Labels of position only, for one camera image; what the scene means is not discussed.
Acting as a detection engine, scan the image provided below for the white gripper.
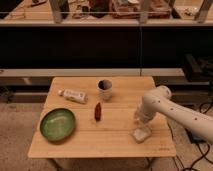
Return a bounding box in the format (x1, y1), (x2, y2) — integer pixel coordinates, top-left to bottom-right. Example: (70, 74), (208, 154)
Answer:
(135, 103), (156, 130)

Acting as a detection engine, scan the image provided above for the white sponge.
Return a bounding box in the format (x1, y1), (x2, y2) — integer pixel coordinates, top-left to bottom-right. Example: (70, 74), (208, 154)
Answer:
(132, 127), (151, 143)

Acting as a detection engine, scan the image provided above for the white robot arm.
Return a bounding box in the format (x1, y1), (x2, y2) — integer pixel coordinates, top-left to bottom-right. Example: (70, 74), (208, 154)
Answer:
(135, 86), (213, 144)

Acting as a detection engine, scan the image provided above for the green ceramic bowl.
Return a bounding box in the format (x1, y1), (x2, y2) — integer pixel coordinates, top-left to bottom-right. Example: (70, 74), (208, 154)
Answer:
(39, 108), (76, 142)

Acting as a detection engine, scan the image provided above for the white paper cup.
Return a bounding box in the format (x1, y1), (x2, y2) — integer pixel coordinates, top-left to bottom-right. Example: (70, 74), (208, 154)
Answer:
(98, 79), (112, 101)

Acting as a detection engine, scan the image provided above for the wooden table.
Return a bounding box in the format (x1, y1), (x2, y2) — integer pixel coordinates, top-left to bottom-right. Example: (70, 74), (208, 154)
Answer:
(28, 77), (176, 158)

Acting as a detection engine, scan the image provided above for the white tube bottle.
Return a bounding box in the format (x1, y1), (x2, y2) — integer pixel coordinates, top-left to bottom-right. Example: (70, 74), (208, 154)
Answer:
(58, 89), (88, 104)

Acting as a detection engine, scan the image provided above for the wooden workbench shelf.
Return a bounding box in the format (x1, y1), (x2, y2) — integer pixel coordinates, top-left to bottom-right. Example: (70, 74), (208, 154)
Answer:
(0, 0), (213, 27)

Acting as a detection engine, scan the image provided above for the black cable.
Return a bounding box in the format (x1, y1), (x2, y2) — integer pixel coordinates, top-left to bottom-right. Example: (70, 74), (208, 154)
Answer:
(173, 141), (213, 171)

